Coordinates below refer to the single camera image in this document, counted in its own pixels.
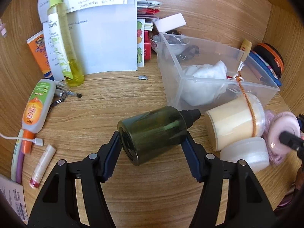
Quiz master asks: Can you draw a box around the pink round compact case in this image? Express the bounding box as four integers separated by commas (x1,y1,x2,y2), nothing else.
267,111,301,156

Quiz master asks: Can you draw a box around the pink rope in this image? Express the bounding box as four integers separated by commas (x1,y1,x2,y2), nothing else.
263,110,286,167

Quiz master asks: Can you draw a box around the white round cream jar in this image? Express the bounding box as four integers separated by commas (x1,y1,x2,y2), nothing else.
219,137,270,173

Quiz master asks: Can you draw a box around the white drawstring cloth pouch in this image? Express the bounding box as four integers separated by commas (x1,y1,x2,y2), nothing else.
181,60,227,106

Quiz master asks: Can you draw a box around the dark green spray bottle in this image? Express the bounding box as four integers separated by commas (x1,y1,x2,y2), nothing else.
117,106,201,166

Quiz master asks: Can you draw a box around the purple pen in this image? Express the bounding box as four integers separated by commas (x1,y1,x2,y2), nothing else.
16,151,24,184

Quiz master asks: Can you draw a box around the pink lip balm stick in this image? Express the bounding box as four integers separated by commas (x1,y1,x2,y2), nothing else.
29,145,56,188

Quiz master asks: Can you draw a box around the black orange zip case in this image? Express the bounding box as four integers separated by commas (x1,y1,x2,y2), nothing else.
253,42,284,79

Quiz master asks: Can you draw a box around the blue patchwork pouch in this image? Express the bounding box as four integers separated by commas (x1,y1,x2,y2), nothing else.
249,51,282,87

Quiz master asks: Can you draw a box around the white orange glue bottle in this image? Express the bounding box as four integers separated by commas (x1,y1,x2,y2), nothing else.
22,79,56,140

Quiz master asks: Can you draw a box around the small yellow lotion bottle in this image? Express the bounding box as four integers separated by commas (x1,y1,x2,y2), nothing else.
240,39,253,62

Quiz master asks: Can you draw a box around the clear plastic storage bin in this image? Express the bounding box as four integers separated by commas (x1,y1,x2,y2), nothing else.
153,33,280,112

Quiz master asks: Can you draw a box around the yellow green spray bottle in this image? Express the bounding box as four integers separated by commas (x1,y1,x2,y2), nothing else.
47,0,85,87

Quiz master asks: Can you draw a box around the small silver coin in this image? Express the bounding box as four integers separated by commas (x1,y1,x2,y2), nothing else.
138,75,148,80

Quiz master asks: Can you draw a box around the white ceramic bowl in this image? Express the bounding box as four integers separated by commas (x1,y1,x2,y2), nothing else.
150,34,190,55

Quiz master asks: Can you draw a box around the white rectangular box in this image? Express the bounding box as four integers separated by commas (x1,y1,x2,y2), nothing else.
154,13,187,32

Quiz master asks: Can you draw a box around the orange sunscreen tube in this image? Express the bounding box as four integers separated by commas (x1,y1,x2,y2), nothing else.
26,31,54,80

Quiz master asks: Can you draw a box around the white usb cable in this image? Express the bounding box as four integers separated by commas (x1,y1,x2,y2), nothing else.
0,131,44,147

